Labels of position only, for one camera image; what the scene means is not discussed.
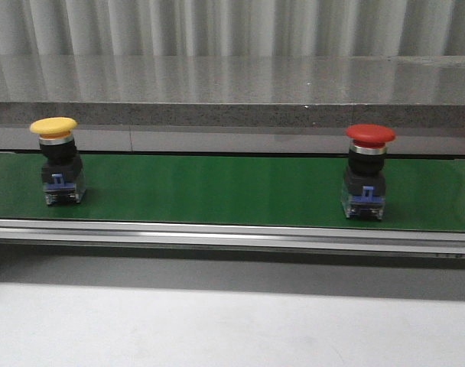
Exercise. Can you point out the white pleated curtain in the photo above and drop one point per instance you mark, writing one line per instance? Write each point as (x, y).
(233, 28)

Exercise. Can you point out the green conveyor belt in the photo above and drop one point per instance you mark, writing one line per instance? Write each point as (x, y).
(246, 203)

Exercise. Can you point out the yellow mushroom push button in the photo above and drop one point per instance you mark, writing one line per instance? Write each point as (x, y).
(62, 174)

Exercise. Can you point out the red mushroom push button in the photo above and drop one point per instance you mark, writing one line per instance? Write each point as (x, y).
(363, 190)

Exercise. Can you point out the grey stone counter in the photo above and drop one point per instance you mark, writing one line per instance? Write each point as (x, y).
(270, 105)

